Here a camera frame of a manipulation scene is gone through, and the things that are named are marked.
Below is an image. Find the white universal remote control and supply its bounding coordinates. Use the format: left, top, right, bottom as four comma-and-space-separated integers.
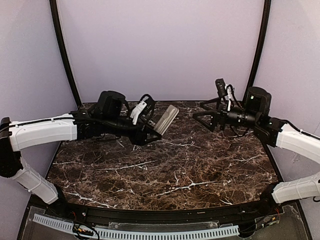
153, 105, 179, 135

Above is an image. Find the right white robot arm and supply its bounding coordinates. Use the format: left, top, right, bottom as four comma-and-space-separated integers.
193, 96, 320, 205

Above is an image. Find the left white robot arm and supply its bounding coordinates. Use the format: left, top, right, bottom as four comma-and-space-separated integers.
0, 90, 162, 205

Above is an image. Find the right black camera cable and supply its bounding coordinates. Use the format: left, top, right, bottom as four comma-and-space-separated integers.
229, 124, 253, 138

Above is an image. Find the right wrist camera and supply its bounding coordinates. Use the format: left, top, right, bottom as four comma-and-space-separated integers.
215, 78, 236, 111

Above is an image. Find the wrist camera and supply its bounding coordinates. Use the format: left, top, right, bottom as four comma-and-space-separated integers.
215, 78, 236, 111
130, 94, 156, 125

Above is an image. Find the right black frame post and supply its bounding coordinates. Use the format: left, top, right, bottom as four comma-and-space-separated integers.
242, 0, 272, 101

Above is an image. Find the black frame post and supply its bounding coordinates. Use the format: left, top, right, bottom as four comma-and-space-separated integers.
49, 0, 82, 108
242, 0, 272, 101

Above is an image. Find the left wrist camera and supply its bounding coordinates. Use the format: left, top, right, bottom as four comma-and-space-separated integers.
130, 94, 156, 125

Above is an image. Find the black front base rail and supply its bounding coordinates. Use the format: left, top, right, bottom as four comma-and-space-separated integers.
46, 202, 264, 225

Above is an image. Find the white slotted cable duct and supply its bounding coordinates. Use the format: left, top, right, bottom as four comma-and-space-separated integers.
32, 213, 240, 240

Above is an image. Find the left black frame post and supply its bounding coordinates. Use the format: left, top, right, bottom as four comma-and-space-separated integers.
49, 0, 82, 108

